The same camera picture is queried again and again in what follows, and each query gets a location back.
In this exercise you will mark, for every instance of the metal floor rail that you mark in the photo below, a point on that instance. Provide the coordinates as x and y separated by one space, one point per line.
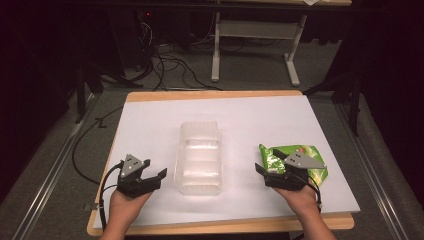
50 186
373 166

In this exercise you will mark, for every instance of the person's left hand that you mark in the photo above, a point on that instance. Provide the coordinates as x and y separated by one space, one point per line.
126 206

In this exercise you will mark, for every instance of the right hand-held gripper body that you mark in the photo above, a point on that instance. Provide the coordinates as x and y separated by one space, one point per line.
290 175

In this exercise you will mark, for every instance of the black metal stand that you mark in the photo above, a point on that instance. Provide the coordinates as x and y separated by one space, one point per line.
355 100
81 96

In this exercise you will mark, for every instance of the dark computer tower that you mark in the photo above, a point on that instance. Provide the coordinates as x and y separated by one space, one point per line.
131 36

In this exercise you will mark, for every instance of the person's right hand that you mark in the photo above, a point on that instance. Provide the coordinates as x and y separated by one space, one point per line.
298 200

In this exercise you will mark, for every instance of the clear plastic container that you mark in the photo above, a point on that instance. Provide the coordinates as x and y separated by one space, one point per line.
199 158

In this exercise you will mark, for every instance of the white metal desk frame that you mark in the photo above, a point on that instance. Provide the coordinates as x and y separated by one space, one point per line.
258 29

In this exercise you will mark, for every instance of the white paper sheet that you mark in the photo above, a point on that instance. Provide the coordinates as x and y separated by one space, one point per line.
233 116

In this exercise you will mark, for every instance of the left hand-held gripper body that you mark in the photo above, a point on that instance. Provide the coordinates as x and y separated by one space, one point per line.
135 185

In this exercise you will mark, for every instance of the green snack bag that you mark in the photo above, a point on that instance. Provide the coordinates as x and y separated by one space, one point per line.
271 159

